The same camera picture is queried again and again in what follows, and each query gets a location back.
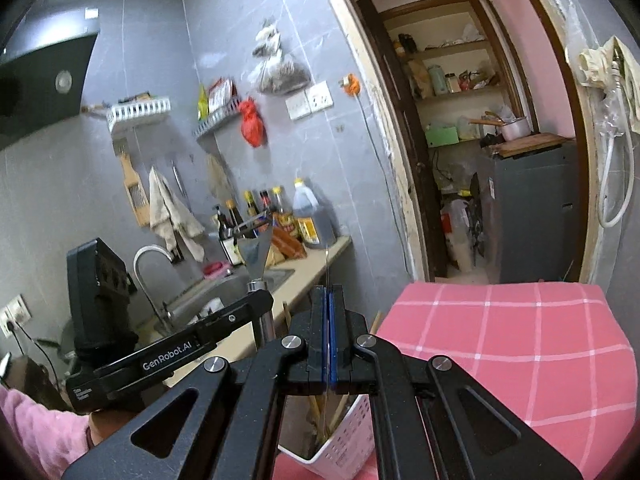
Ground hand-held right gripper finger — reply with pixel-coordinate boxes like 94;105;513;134
60;284;331;480
330;284;586;480

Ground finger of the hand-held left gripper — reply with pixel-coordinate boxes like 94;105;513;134
197;290;275;345

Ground steel-handled triangular spatula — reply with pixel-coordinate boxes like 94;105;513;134
235;226;277;352

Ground white perforated utensil basket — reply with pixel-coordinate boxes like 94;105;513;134
276;392;375;479

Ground person's left hand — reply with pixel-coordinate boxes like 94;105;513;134
86;406;138;448

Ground steel sink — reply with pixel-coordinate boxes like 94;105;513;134
155;265;296;336

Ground soy sauce bottle yellow label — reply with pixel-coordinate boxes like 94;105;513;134
223;199;251;266

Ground steel faucet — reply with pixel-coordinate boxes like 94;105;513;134
132;244;176;331

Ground dark pump bottle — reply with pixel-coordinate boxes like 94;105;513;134
215;204;233;261

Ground red snack packet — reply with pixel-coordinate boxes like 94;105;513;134
270;227;307;261

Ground brown sauce bottle yellow cap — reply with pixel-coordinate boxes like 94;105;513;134
271;186;298;241

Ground large oil jug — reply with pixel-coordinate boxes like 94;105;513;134
291;177;337;250

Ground beige hanging towel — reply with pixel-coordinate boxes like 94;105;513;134
147;166;206;261

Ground wooden grater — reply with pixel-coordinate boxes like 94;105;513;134
116;150;152;228

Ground beige hanging cloth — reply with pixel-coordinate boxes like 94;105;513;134
206;152;232;201

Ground steel hanging utensil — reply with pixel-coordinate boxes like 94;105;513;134
171;160;188;198

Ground white plastic jug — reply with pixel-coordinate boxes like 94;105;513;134
440;199;476;271

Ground pink checkered tablecloth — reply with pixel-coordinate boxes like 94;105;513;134
272;282;633;480

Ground red plastic bag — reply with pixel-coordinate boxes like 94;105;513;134
237;97;268;148

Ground red and white packets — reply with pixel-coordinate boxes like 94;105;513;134
207;77;236;111

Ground green box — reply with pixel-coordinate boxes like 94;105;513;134
425;125;460;148

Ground black range hood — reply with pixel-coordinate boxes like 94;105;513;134
0;30;98;151

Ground grey appliance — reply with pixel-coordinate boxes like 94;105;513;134
482;142;586;283

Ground clear bag of dried goods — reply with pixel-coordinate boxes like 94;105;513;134
250;20;313;96

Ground mint green canister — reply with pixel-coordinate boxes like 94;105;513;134
427;64;448;96

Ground pink pot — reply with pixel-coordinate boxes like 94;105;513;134
482;116;532;142

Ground wooden cutting board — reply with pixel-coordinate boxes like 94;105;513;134
490;132;576;157

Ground wooden shelf unit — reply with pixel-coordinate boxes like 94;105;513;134
382;0;541;161

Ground cream hanging bag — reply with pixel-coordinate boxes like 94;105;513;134
577;35;633;92

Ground white wall outlet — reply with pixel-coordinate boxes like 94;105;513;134
0;294;32;338

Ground wooden door frame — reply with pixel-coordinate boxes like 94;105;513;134
310;0;601;286

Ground metal wall shelf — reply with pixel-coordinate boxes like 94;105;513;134
192;97;243;141

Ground white wall rack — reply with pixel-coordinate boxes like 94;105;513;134
106;98;172;133

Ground white wall switch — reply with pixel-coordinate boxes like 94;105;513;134
286;94;313;122

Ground white wall socket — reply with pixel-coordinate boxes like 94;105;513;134
306;81;335;112

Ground white hose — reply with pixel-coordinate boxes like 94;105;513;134
596;87;635;228

